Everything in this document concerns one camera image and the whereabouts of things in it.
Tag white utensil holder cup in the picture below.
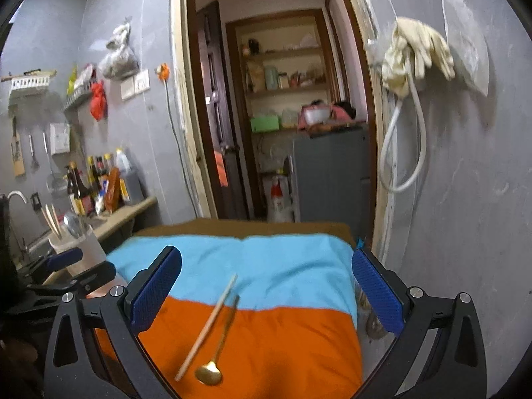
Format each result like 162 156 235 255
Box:
48 226 106 277

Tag pale wooden chopstick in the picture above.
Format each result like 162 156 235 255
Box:
174 274 238 382

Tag gold long-handled spoon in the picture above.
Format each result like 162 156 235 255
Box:
195 295 240 386

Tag dark sauce bottle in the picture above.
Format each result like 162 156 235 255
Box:
69 161 94 217

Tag orange chili powder packet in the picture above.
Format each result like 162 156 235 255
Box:
104 167 121 213

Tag steel faucet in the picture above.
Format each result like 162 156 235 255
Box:
6 190 28 204

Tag blue and orange cloth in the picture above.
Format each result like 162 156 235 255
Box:
109 234 363 398

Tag wooden rice paddle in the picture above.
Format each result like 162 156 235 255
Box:
10 116 25 178

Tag brown stool top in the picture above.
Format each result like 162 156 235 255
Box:
134 218 356 248

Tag grey refrigerator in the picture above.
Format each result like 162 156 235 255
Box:
291 128 371 238

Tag red plastic bag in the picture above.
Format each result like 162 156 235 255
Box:
89 81 107 122

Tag steel bowl on fridge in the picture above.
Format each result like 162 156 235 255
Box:
302 104 332 126

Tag green box on shelf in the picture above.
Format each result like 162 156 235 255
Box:
250 114 280 133

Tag bag of dried goods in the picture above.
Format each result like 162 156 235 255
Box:
98 21 140 80

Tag cream rubber gloves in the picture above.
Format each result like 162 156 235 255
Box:
380 17 456 99

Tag white box on wall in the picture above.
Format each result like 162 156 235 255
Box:
50 123 70 155

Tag white hose loop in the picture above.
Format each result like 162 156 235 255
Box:
377 70 429 195

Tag grey wall basket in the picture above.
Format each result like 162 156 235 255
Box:
63 79 96 112

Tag wall switch panel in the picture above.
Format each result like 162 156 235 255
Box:
120 69 151 101

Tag orange wall hook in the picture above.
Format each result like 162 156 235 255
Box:
156 63 171 82

